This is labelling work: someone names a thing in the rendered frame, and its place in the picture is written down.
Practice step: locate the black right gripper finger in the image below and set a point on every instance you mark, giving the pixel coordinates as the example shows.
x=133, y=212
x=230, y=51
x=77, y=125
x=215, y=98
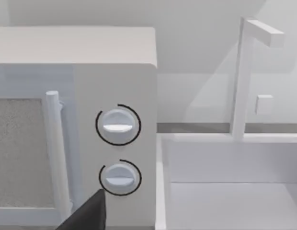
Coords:
x=91, y=213

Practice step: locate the white microwave knob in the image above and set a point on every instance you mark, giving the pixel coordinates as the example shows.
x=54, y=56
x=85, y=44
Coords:
x=117, y=124
x=119, y=176

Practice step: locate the pale microwave door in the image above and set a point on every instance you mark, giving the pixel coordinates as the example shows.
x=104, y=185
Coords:
x=21, y=148

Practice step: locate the pale microwave oven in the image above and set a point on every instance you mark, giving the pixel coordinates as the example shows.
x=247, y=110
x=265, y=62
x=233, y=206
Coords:
x=129, y=79

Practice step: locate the white sink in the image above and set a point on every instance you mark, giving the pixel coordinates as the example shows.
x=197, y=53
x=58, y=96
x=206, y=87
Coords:
x=230, y=182

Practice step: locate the tall white tap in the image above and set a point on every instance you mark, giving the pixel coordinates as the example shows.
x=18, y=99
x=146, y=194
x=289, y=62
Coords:
x=244, y=79

